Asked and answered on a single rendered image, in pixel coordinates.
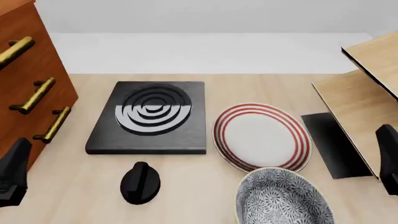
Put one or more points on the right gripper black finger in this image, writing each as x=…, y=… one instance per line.
x=388, y=149

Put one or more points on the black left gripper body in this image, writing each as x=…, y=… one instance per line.
x=11, y=196

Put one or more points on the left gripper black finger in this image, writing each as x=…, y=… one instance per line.
x=17, y=163

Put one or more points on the grey patterned bowl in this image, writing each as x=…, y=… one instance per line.
x=280, y=200

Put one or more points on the pale wooden rack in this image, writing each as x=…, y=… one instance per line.
x=351, y=102

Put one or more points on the wooden cabinet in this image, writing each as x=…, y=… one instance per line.
x=46, y=58

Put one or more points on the round black stove knob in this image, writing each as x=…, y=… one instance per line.
x=140, y=184

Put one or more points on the white plate with red rings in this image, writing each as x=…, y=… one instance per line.
x=259, y=137

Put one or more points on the flat black stove plate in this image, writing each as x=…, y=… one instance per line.
x=146, y=137

